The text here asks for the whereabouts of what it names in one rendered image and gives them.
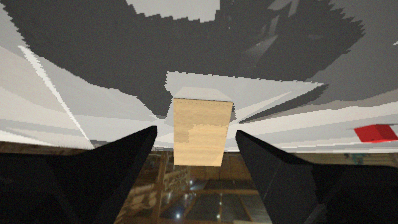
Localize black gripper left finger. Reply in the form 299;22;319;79
0;125;157;224

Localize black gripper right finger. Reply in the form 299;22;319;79
235;130;398;224

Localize tan wooden block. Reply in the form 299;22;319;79
173;98;233;166

